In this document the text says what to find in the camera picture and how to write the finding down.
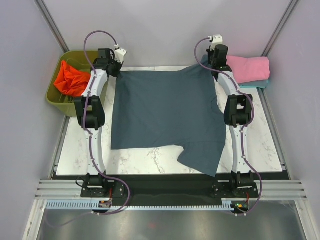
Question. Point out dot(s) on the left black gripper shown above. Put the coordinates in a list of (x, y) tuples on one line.
[(119, 65)]

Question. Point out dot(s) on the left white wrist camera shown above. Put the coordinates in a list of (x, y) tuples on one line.
[(119, 54)]

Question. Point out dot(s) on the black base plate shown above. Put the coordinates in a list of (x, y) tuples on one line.
[(170, 190)]

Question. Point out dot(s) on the corner aluminium post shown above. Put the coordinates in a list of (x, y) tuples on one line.
[(280, 26), (52, 24)]

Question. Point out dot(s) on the slotted cable duct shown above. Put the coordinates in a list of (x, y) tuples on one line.
[(223, 205)]

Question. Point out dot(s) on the folded pink t shirt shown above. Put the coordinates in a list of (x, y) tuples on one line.
[(247, 70)]

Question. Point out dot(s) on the orange t shirt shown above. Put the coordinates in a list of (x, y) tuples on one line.
[(70, 81)]

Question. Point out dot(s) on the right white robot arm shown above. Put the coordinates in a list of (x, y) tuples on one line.
[(238, 115)]

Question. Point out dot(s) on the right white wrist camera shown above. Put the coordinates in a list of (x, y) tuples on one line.
[(214, 41)]

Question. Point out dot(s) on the folded teal t shirt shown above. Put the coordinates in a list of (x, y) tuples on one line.
[(255, 84)]

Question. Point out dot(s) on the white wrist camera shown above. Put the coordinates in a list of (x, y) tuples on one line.
[(119, 54), (214, 41)]

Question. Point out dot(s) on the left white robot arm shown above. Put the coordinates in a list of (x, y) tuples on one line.
[(91, 117)]

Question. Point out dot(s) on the right corner aluminium post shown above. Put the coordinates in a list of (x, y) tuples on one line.
[(280, 26)]

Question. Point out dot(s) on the left corner aluminium post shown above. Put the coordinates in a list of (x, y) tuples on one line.
[(52, 24)]

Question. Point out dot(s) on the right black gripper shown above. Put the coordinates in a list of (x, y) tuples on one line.
[(209, 53)]

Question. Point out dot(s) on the aluminium rail frame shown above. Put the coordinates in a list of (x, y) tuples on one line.
[(153, 168)]

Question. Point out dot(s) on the olive green plastic bin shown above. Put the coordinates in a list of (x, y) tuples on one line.
[(62, 102)]

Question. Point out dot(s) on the grey-blue t shirt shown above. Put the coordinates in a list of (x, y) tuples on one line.
[(154, 109)]

